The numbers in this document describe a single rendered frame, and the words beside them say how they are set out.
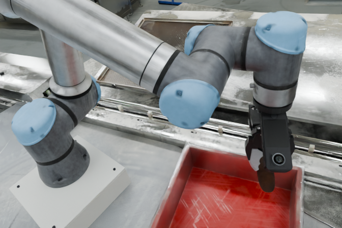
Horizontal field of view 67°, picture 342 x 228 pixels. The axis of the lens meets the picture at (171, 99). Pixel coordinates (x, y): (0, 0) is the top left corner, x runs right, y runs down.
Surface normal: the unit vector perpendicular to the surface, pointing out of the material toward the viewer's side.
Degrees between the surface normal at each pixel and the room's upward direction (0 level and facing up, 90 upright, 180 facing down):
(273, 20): 1
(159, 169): 0
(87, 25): 50
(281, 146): 28
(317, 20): 10
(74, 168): 72
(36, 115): 8
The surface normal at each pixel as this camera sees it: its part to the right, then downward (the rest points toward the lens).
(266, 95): -0.60, 0.57
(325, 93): -0.22, -0.64
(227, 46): 0.55, -0.41
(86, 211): 0.77, 0.31
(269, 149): -0.18, -0.36
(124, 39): 0.04, -0.16
